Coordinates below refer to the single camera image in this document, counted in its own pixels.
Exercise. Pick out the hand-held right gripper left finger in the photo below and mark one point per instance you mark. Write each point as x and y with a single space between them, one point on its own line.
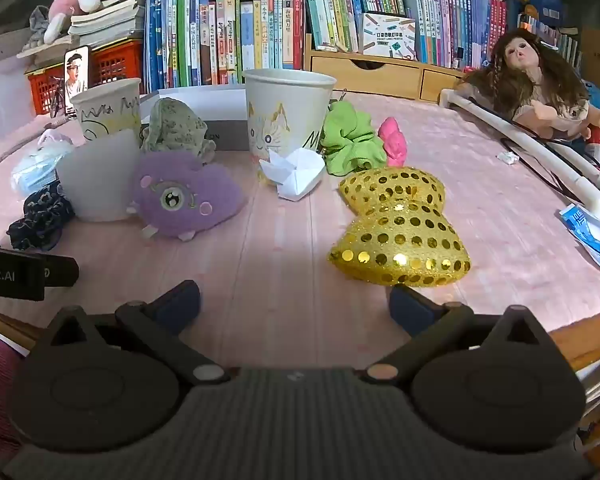
177 305

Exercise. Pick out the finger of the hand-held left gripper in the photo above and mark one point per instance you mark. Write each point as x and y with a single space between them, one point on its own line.
62 271

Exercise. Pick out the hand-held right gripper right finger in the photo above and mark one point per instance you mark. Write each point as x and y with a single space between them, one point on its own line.
410 307

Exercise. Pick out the dark patterned scrunchie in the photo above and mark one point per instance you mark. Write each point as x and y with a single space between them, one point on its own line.
40 220

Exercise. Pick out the gold sequin bow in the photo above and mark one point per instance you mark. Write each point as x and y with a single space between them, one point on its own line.
400 235

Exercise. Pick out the frosted white plastic cup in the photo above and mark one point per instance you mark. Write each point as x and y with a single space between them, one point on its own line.
95 180

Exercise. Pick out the purple plush hair clip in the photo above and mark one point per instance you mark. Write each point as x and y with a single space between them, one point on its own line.
180 195

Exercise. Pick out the pink scrunchie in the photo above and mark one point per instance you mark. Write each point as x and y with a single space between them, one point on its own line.
394 142

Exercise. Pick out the white paper boat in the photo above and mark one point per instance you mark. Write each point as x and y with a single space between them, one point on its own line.
295 175

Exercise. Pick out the green floral cloth cap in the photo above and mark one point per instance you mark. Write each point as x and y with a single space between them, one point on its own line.
175 127

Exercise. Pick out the green scrunchie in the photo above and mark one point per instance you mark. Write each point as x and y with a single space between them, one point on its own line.
350 140

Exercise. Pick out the white cardboard box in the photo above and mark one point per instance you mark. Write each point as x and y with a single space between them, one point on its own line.
225 132

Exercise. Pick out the pink tablecloth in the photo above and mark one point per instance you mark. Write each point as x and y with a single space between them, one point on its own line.
280 250

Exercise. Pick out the paper cup with scribbles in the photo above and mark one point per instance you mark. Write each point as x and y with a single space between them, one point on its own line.
105 110

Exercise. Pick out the black phone stand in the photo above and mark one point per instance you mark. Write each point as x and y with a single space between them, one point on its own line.
57 100

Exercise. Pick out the white panel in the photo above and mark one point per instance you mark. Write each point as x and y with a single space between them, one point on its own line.
5 95

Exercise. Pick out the small white wrapper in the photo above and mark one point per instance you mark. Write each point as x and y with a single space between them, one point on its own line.
507 158

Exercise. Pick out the smartphone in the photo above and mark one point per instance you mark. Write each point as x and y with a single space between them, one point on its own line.
76 80

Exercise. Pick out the blue white packet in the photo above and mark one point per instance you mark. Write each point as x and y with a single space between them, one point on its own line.
587 232

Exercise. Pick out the white plastic tube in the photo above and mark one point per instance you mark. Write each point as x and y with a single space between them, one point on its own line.
530 147

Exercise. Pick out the red plastic crate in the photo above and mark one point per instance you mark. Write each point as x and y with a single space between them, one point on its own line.
112 62

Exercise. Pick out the black binder clip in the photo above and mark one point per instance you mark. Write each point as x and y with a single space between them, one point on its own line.
341 96

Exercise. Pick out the paper cup with cat drawing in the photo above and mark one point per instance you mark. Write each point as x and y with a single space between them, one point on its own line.
285 110

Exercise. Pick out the wooden desk organizer with drawers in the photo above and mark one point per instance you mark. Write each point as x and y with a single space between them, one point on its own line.
370 77

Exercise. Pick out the grey plush toy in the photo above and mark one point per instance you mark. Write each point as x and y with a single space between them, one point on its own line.
37 25

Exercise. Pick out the stack of flat paperback books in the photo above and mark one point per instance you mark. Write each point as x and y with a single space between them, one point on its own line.
110 20

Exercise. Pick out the long haired doll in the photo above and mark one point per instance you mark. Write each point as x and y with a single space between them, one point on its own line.
545 85

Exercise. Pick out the pink plush toy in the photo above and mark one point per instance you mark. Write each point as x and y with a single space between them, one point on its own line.
70 0

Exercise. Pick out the row of tall picture books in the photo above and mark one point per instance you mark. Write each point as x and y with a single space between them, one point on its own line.
220 35

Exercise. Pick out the white label printer box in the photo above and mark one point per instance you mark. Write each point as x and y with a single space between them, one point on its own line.
387 35

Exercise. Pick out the row of pink blue books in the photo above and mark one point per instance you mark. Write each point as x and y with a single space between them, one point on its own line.
450 25

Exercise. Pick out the row of green spined books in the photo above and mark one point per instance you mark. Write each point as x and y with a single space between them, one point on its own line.
340 5

